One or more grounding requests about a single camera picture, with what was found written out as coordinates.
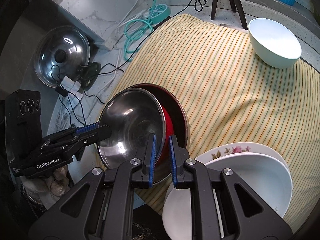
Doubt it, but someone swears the white plate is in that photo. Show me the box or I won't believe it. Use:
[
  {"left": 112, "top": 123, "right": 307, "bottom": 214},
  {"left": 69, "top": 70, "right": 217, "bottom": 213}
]
[{"left": 162, "top": 150, "right": 293, "bottom": 239}]

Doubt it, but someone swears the pink flower deep plate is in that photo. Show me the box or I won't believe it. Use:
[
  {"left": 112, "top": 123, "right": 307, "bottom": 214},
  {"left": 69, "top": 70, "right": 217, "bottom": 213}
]
[{"left": 195, "top": 142, "right": 289, "bottom": 171}]

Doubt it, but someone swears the red steel small bowl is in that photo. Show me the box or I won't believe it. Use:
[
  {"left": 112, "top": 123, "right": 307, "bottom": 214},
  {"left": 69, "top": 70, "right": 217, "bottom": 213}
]
[{"left": 96, "top": 87, "right": 175, "bottom": 170}]

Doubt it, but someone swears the large steel bowl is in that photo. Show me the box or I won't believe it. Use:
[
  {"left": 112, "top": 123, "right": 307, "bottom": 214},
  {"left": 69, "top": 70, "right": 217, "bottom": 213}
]
[{"left": 96, "top": 83, "right": 191, "bottom": 186}]

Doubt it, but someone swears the light green ceramic bowl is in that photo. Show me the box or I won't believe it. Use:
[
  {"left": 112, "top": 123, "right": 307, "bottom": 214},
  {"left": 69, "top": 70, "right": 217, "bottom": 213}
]
[{"left": 248, "top": 18, "right": 302, "bottom": 69}]

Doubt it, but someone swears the glass pot lid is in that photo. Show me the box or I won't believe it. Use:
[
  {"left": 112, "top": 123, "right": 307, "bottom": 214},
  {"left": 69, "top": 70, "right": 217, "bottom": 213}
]
[{"left": 34, "top": 25, "right": 90, "bottom": 88}]

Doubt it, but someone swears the striped yellow towel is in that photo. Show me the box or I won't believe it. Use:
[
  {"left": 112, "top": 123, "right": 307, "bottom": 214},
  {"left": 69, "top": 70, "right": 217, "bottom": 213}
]
[{"left": 113, "top": 14, "right": 319, "bottom": 231}]

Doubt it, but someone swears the black device with cables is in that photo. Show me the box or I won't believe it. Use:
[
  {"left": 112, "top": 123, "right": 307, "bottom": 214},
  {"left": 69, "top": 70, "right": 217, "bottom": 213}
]
[{"left": 49, "top": 62, "right": 126, "bottom": 131}]

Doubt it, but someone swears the teal power cable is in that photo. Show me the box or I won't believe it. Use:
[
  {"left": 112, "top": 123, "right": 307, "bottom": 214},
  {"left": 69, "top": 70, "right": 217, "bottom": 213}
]
[{"left": 123, "top": 0, "right": 161, "bottom": 62}]

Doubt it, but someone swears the white plug and cable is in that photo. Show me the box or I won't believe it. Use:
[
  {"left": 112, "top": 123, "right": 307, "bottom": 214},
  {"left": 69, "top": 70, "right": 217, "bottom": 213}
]
[{"left": 94, "top": 0, "right": 151, "bottom": 98}]

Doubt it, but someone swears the black light cable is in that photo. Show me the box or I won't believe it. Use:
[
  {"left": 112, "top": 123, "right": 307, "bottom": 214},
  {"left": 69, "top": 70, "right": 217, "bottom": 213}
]
[{"left": 94, "top": 0, "right": 208, "bottom": 106}]

